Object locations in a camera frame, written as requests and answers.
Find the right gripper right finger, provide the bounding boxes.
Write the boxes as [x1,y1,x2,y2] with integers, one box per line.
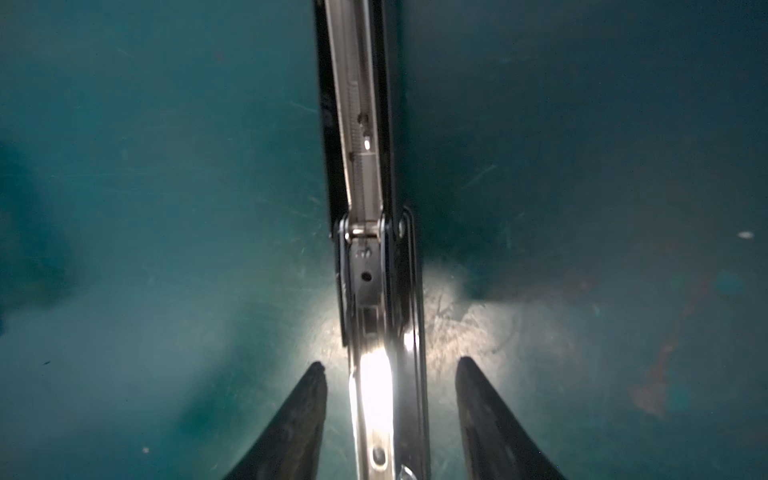
[455,356,564,480]

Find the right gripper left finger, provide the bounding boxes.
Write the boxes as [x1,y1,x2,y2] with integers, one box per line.
[225,361,328,480]

